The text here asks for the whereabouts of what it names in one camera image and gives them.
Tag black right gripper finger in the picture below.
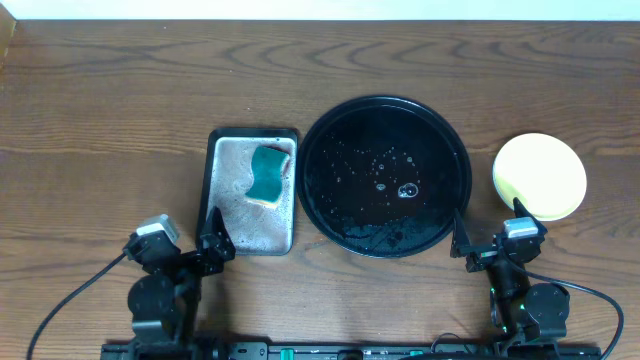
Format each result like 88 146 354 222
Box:
513 197 537 222
450 209 473 258

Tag yellow round plate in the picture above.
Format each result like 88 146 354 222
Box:
492 133 587 221

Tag green scouring sponge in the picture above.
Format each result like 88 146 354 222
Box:
245 146 290 208

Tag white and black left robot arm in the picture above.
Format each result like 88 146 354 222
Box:
123 207 236 357

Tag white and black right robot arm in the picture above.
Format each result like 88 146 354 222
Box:
450 199 570 356

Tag black rectangular soapy water tray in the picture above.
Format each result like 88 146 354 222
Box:
196 128 298 256

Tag black round tray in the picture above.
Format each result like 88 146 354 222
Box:
296 95 472 258

